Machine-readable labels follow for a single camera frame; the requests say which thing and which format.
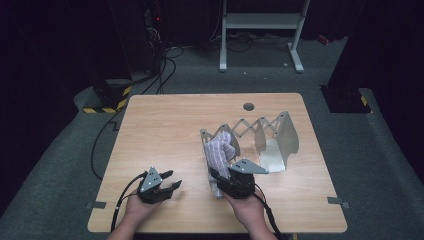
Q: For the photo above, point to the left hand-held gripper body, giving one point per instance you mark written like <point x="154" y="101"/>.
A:
<point x="150" y="190"/>

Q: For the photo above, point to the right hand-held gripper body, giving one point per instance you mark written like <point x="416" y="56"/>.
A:
<point x="238" y="183"/>

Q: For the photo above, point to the purple striped towel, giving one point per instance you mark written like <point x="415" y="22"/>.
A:
<point x="220" y="150"/>

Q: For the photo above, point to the white expandable metal bookend rack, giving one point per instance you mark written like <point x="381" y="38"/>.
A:
<point x="276" y="150"/>

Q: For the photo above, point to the person's left hand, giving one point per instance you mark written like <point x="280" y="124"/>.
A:
<point x="140" y="210"/>

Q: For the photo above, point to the person's right hand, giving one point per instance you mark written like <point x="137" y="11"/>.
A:
<point x="248" y="210"/>

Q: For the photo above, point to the grey tape strip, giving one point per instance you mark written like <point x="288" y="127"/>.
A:
<point x="96" y="205"/>
<point x="338" y="201"/>

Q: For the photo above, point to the black hazard-striped stand base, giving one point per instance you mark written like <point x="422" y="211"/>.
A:
<point x="346" y="100"/>
<point x="110" y="96"/>

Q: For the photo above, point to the dark equipment rack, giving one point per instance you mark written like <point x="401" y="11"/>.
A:
<point x="155" y="33"/>

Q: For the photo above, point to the small red floor object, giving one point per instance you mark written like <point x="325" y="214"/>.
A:
<point x="323" y="39"/>

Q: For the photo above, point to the white metal stand frame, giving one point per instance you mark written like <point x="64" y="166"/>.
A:
<point x="263" y="20"/>

